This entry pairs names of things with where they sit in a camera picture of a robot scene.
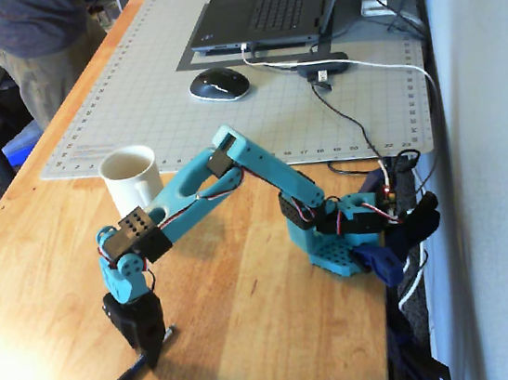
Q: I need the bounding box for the person in grey shirt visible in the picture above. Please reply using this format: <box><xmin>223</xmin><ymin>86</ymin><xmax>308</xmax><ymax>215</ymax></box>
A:
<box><xmin>0</xmin><ymin>0</ymin><xmax>121</xmax><ymax>138</ymax></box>

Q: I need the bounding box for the dark blue table clamp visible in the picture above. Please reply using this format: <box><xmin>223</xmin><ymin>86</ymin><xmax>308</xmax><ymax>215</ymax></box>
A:
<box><xmin>352</xmin><ymin>237</ymin><xmax>409</xmax><ymax>292</ymax></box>

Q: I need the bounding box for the blue and white box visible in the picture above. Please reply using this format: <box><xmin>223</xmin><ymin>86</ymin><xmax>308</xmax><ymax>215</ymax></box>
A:
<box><xmin>0</xmin><ymin>118</ymin><xmax>52</xmax><ymax>177</ymax></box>

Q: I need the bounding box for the dark grey laptop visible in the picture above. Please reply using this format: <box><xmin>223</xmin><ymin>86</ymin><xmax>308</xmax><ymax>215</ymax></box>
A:
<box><xmin>184</xmin><ymin>0</ymin><xmax>364</xmax><ymax>61</ymax></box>

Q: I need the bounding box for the black and silver mouse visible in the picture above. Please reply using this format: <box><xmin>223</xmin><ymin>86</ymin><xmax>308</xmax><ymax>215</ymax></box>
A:
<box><xmin>186</xmin><ymin>62</ymin><xmax>254</xmax><ymax>108</ymax></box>

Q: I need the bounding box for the black usb hub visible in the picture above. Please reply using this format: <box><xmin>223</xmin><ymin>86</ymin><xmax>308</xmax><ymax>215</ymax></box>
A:
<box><xmin>293</xmin><ymin>49</ymin><xmax>353</xmax><ymax>80</ymax></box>

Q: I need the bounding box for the thin black cable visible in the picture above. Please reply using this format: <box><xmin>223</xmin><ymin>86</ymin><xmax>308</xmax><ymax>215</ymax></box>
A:
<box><xmin>310</xmin><ymin>66</ymin><xmax>425</xmax><ymax>188</ymax></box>

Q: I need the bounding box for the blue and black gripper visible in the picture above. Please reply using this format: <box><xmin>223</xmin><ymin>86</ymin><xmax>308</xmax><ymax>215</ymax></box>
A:
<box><xmin>91</xmin><ymin>218</ymin><xmax>171</xmax><ymax>374</ymax></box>

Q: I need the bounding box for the white usb cable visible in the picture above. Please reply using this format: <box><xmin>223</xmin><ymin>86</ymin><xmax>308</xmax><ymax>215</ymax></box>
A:
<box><xmin>239</xmin><ymin>18</ymin><xmax>469</xmax><ymax>334</ymax></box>

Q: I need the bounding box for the thick black power cable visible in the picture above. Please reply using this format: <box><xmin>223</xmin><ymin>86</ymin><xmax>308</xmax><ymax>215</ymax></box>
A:
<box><xmin>394</xmin><ymin>190</ymin><xmax>445</xmax><ymax>247</ymax></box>

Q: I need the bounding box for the grey gridded cutting mat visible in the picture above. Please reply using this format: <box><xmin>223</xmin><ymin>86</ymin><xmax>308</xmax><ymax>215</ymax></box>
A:
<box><xmin>17</xmin><ymin>0</ymin><xmax>438</xmax><ymax>203</ymax></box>

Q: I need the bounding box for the white ceramic mug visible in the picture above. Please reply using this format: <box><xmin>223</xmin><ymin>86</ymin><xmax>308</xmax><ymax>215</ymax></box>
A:
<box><xmin>96</xmin><ymin>140</ymin><xmax>169</xmax><ymax>221</ymax></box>

